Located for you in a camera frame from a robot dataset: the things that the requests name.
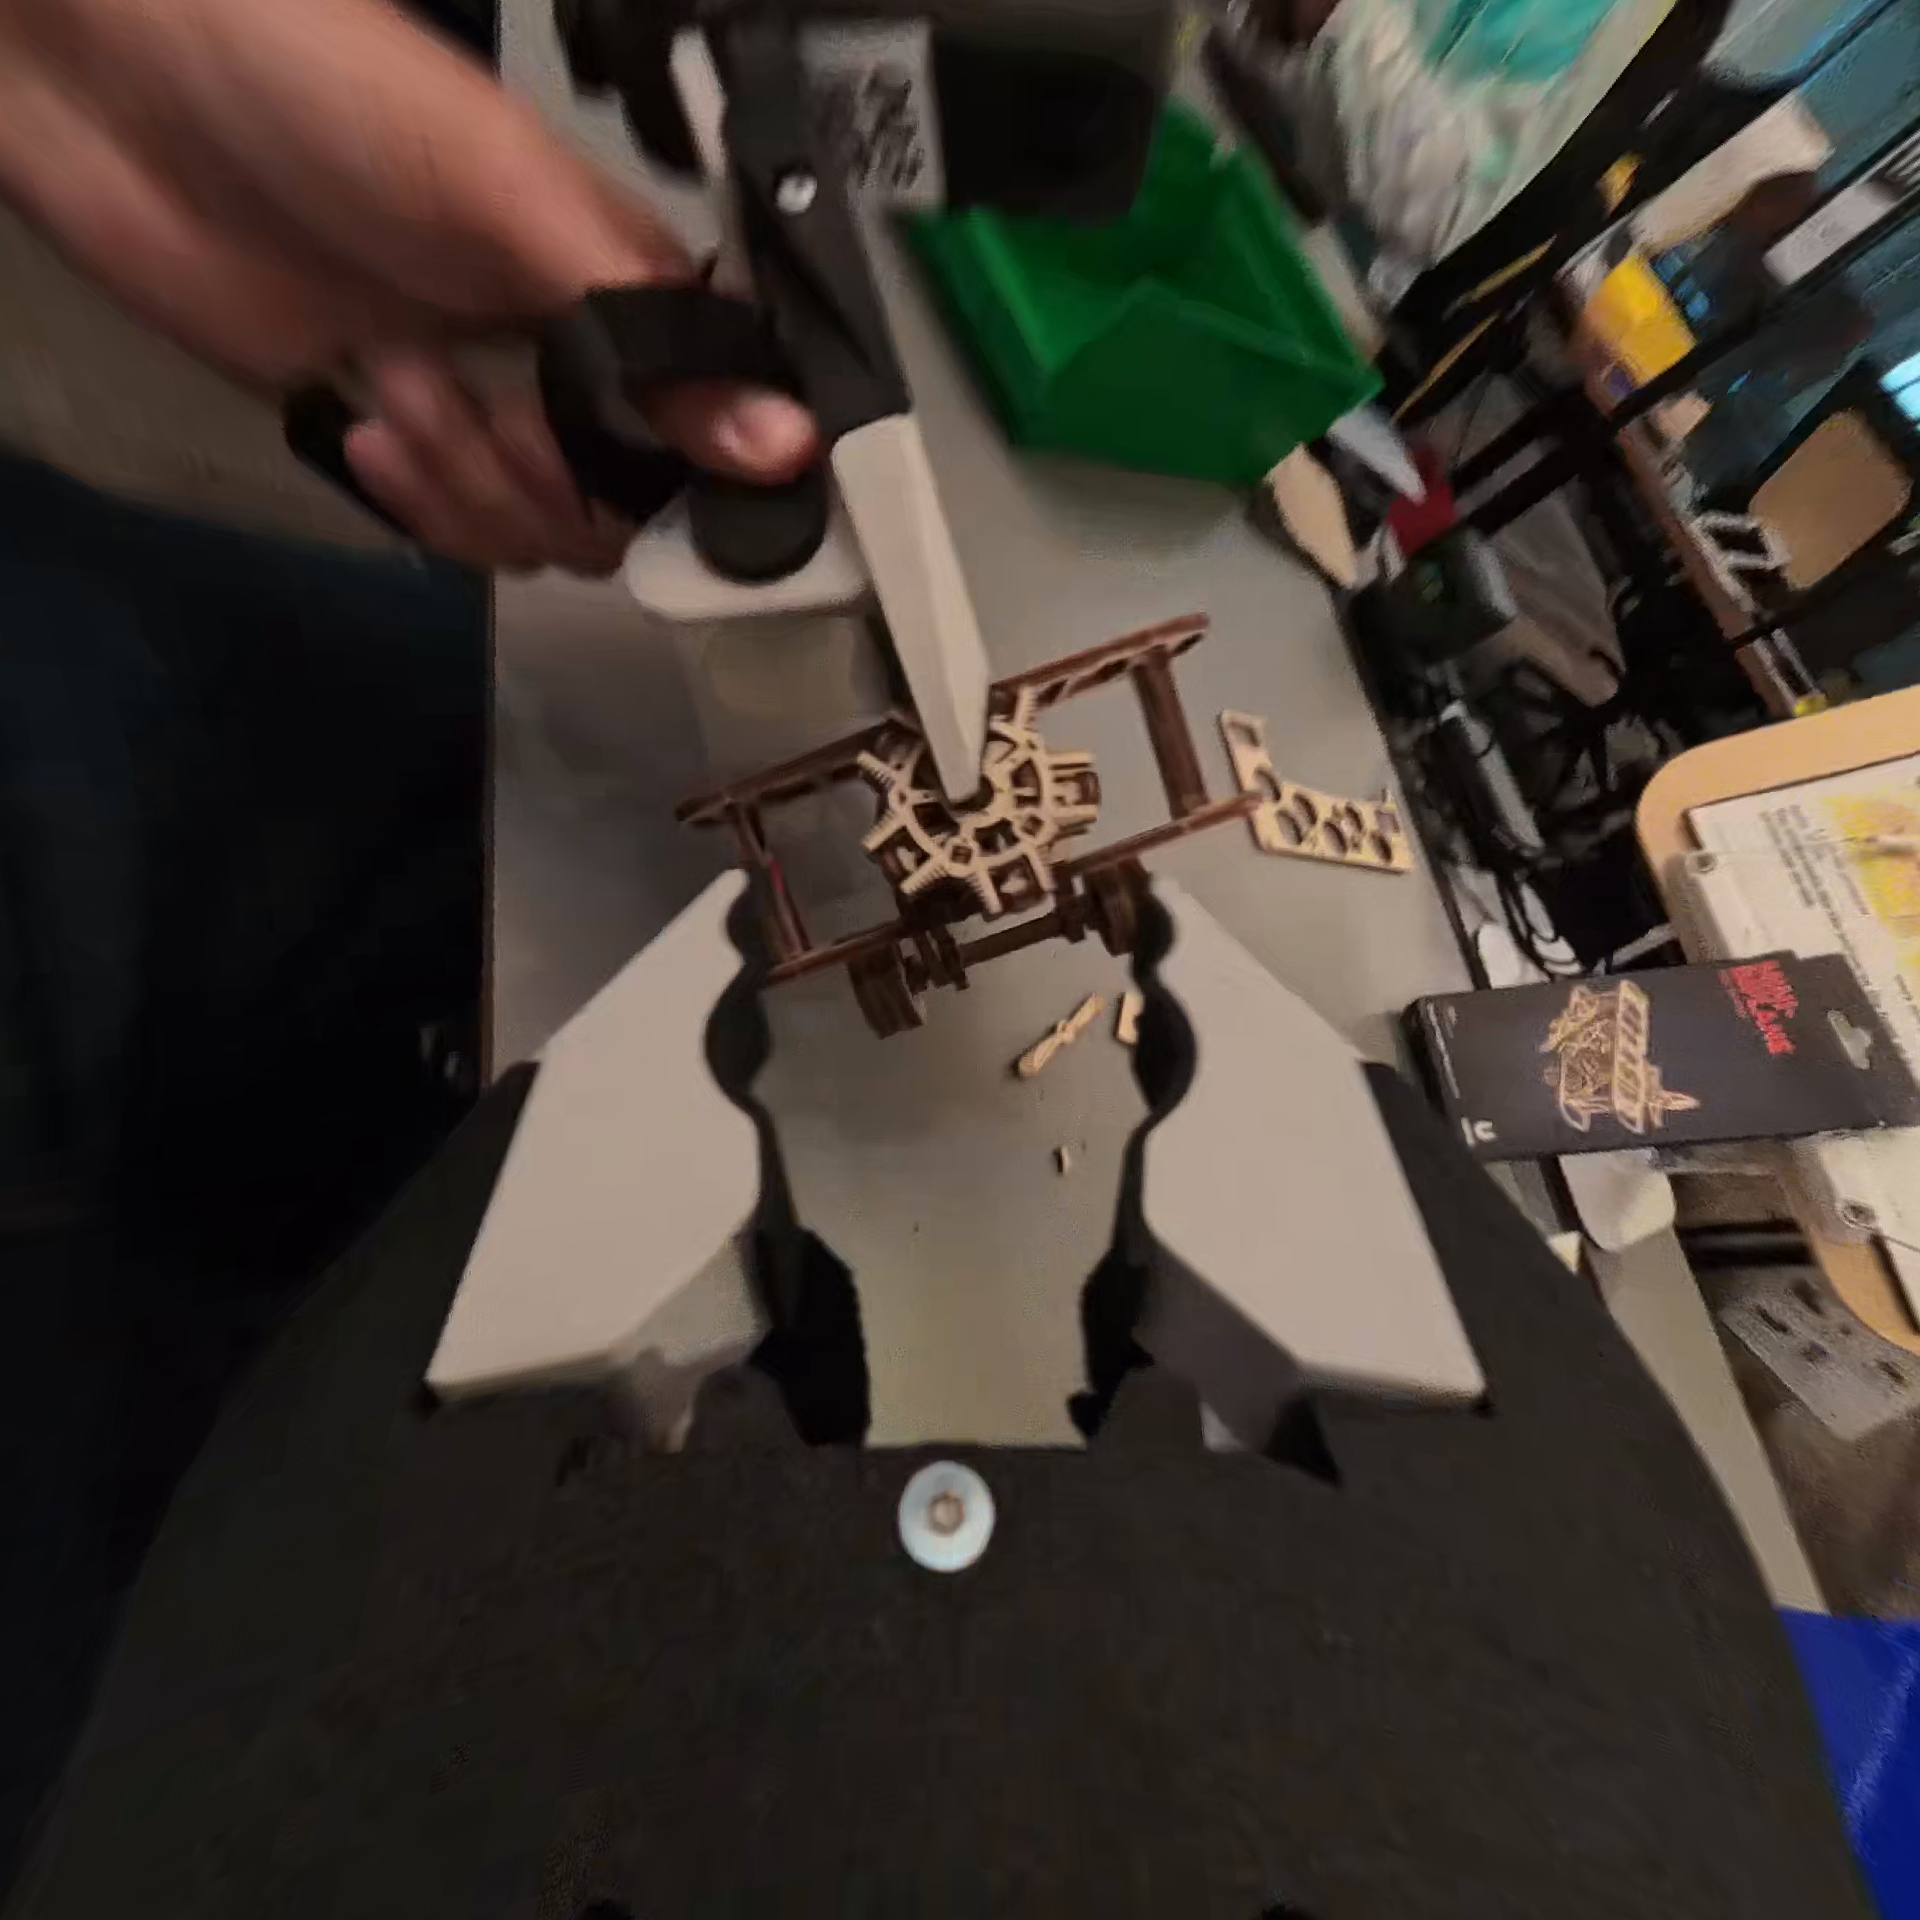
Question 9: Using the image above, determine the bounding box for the beige chair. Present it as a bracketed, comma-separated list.
[1746, 406, 1920, 594]

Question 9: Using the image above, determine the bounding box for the printed paper sheet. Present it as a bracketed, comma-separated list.
[1681, 750, 1920, 985]

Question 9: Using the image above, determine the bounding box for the grey desk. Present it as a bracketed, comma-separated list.
[486, 0, 1829, 1618]

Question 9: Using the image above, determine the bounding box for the wooden offcut with holes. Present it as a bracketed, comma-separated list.
[1218, 708, 1418, 875]

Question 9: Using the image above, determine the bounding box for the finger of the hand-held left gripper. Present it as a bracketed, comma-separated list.
[830, 417, 993, 805]

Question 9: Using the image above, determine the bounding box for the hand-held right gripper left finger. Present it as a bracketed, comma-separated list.
[422, 870, 783, 1450]

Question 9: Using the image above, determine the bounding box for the person's left hand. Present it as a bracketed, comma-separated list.
[0, 0, 825, 579]

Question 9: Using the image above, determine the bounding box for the black product box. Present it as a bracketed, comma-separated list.
[1406, 955, 1920, 1169]

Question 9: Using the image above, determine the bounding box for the green plastic bin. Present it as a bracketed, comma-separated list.
[899, 104, 1385, 490]

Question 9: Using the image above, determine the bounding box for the wooden model airplane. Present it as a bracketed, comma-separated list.
[674, 613, 1262, 1040]

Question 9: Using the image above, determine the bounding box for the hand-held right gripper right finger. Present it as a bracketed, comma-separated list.
[1102, 877, 1490, 1453]

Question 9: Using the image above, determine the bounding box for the round wooden table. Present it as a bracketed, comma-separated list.
[1632, 690, 1920, 1361]

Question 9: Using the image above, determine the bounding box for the wooden propeller piece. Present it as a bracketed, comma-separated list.
[1014, 992, 1113, 1082]

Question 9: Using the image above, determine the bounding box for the blue plastic bin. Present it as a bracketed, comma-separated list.
[1773, 1605, 1920, 1920]

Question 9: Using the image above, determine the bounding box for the black cable bundle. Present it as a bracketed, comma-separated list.
[1387, 660, 1653, 969]

